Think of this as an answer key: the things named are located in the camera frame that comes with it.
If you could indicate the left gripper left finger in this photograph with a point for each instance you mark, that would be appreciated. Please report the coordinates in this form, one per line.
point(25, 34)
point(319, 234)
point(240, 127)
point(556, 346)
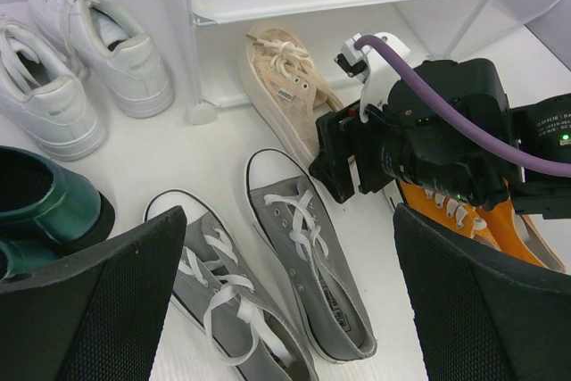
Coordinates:
point(97, 314)

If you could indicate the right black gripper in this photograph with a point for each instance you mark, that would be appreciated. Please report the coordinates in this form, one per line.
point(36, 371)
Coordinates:
point(405, 139)

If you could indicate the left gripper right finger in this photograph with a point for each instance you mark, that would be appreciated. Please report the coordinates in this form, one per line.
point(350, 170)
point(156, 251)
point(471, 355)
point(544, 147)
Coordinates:
point(481, 314)

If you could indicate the orange canvas sneaker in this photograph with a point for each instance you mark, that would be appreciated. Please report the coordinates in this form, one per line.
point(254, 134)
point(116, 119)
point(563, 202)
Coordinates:
point(517, 236)
point(456, 216)

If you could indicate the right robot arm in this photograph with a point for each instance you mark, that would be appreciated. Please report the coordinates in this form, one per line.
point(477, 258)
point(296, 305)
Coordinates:
point(542, 130)

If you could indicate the lower green heeled shoe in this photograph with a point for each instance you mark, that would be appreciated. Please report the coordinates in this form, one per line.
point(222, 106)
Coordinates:
point(18, 257)

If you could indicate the green heeled shoe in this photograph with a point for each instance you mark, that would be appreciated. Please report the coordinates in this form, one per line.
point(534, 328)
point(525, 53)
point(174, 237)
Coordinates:
point(46, 203)
point(18, 257)

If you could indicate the white plastic shoe cabinet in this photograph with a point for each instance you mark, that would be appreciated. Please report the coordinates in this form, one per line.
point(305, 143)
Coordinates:
point(212, 36)

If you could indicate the upper green heeled shoe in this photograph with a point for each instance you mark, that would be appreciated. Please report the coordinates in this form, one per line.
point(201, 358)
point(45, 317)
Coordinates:
point(46, 203)

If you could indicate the right grey canvas sneaker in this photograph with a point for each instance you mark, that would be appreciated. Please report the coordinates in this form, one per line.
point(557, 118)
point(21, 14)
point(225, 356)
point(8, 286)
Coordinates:
point(288, 212)

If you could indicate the grey canvas sneaker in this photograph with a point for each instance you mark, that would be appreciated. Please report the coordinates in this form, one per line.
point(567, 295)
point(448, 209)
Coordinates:
point(288, 212)
point(216, 289)

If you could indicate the left grey canvas sneaker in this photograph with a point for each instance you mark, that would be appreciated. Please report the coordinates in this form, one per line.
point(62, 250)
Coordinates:
point(216, 289)

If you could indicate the left white sneaker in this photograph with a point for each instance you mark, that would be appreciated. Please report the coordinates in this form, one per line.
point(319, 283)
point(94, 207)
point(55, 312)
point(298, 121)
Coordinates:
point(43, 96)

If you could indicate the white sneaker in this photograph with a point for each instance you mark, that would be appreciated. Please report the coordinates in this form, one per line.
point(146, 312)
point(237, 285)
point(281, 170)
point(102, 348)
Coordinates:
point(103, 36)
point(43, 96)

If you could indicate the right white sneaker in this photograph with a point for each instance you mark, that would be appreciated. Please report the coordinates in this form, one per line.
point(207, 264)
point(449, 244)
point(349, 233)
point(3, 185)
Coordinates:
point(103, 36)

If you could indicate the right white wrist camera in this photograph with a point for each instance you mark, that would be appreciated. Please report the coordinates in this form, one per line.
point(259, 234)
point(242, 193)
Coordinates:
point(370, 69)

